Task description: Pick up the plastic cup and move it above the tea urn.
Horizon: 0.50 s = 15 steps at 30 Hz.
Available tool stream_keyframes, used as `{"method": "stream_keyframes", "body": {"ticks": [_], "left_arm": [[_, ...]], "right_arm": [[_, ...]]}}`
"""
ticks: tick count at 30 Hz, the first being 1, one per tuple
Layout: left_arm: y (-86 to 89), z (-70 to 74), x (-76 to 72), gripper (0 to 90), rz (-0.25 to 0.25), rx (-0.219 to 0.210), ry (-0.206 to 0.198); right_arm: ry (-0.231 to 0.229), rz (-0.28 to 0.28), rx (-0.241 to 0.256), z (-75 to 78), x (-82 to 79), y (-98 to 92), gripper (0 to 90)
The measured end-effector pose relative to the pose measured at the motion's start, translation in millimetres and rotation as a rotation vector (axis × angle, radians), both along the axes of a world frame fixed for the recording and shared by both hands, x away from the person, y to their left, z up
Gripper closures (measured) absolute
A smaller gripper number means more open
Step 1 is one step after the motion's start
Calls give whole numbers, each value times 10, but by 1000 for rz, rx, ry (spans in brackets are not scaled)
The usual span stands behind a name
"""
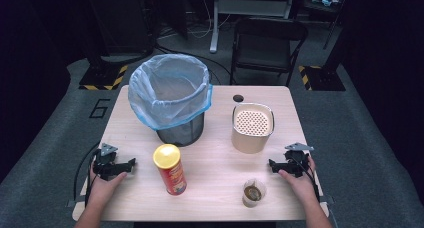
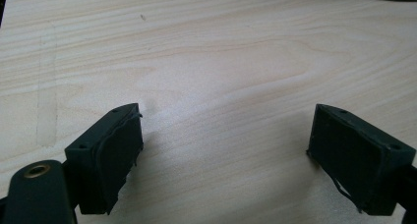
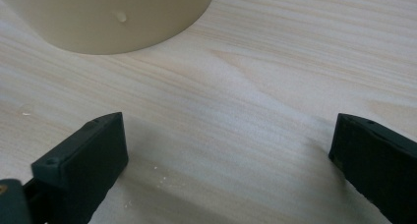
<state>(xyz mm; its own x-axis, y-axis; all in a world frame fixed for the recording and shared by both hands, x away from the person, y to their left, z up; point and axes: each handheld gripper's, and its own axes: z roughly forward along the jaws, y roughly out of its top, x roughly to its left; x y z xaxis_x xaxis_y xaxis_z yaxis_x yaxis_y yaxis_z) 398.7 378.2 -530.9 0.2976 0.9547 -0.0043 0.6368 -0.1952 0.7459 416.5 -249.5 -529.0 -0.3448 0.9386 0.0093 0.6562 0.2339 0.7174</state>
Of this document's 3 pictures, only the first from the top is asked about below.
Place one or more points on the translucent blue bin liner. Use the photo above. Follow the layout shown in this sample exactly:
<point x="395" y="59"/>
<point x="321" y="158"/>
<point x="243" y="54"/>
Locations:
<point x="160" y="98"/>

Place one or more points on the dark cabinet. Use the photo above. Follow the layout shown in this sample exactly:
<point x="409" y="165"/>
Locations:
<point x="123" y="21"/>

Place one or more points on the person's right hand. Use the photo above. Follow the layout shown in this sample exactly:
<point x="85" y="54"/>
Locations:
<point x="303" y="188"/>

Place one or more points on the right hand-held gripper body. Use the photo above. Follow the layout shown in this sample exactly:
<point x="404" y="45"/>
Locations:
<point x="296" y="163"/>

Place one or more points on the black yellow striped base plate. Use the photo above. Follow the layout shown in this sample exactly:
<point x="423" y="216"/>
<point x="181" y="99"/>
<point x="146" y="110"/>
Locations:
<point x="100" y="78"/>
<point x="325" y="79"/>

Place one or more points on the red chip can yellow lid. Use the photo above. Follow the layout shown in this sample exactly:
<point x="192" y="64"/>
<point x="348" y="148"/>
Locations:
<point x="171" y="174"/>

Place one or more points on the clear plastic cup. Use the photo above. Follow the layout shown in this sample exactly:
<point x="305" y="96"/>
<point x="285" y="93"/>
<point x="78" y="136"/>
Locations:
<point x="248" y="199"/>

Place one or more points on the beige strainer container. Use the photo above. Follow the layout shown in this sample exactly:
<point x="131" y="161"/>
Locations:
<point x="251" y="124"/>

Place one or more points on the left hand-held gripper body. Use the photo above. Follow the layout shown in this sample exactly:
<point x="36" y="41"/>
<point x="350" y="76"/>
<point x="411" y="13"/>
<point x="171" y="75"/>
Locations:
<point x="104" y="164"/>

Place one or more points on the black mesh trash bin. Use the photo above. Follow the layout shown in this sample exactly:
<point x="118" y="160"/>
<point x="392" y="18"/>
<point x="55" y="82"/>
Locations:
<point x="181" y="134"/>

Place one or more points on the wet tea leaves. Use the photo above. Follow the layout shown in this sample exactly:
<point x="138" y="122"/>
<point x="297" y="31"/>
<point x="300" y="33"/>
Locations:
<point x="253" y="193"/>

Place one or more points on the person's left hand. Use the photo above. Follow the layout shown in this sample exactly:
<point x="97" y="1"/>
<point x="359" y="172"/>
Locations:
<point x="101" y="189"/>

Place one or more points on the black folding chair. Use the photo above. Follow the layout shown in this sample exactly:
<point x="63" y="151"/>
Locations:
<point x="266" y="54"/>

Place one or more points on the white desk frame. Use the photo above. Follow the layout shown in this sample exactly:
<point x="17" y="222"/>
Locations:
<point x="250" y="7"/>

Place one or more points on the dark cart with clutter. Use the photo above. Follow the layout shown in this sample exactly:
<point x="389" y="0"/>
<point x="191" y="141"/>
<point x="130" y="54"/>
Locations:
<point x="325" y="1"/>

